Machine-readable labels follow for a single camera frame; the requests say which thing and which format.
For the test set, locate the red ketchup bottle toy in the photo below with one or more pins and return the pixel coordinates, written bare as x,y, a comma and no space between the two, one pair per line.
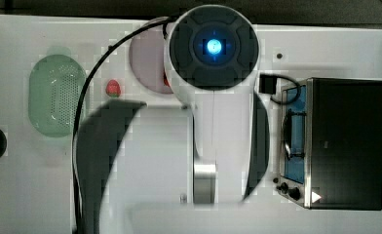
166,82

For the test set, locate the grey round plate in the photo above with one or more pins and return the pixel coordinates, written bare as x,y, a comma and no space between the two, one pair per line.
146,56

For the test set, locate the pink strawberry toy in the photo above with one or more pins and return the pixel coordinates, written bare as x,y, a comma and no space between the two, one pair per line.
113,89

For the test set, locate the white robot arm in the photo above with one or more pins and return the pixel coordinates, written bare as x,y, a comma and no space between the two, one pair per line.
212,62

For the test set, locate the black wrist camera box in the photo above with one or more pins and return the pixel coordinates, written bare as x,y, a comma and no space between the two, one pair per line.
267,84

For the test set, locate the green perforated colander basket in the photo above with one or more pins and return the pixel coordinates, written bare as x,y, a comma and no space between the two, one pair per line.
55,84

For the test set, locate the black steel toaster oven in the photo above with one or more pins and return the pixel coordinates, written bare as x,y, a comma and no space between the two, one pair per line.
331,148

